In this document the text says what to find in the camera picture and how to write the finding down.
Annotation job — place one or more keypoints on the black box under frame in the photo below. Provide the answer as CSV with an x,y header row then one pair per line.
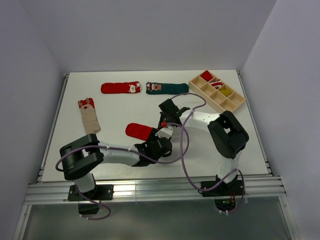
x,y
88,209

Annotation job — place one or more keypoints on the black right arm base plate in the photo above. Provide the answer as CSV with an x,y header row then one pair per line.
x,y
233,188

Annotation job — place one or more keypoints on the rolled yellow sock in tray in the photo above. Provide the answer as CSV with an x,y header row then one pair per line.
x,y
225,91

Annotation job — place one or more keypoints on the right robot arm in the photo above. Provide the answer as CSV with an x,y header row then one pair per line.
x,y
228,136

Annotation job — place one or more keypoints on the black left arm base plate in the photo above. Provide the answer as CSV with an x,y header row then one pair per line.
x,y
101,192

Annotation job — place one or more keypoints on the wooden compartment tray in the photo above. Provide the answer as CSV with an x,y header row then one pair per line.
x,y
214,98

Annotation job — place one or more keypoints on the dark green reindeer sock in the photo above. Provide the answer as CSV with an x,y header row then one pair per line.
x,y
157,88

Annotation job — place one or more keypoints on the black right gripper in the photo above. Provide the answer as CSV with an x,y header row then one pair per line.
x,y
162,116

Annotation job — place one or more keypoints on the rolled red sock in tray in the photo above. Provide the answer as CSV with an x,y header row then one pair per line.
x,y
207,76

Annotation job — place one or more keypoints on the red santa sock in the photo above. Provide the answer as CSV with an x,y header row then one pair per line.
x,y
132,87

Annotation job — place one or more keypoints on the beige reindeer sock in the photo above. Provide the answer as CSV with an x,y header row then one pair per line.
x,y
88,115

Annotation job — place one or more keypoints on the red reindeer sock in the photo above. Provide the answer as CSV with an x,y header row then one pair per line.
x,y
139,131

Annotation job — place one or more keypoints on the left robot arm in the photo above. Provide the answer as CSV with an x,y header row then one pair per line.
x,y
81,156

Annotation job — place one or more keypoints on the rolled striped sock in tray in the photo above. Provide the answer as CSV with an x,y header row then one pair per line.
x,y
216,84

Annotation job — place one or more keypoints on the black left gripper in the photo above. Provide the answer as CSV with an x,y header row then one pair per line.
x,y
153,137

